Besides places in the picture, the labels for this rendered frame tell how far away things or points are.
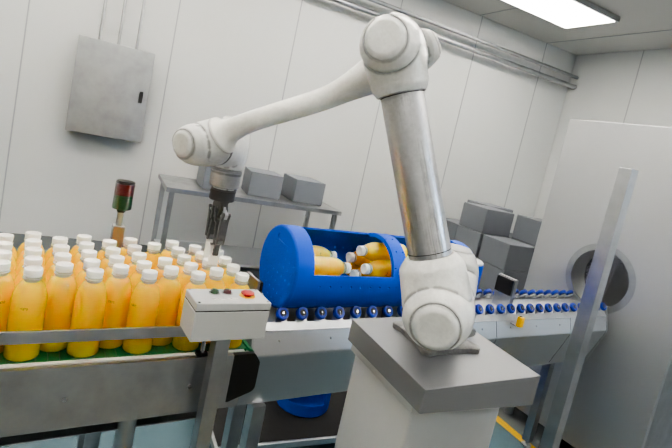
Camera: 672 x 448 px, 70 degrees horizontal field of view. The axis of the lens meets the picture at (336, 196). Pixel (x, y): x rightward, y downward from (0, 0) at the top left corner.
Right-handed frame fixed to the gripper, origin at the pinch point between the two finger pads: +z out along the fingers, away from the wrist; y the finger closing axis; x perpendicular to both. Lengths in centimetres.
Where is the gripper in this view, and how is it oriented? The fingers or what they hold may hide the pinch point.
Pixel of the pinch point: (211, 253)
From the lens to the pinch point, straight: 151.1
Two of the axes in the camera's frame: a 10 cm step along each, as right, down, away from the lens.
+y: -5.2, -2.1, 8.3
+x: -8.3, -1.1, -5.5
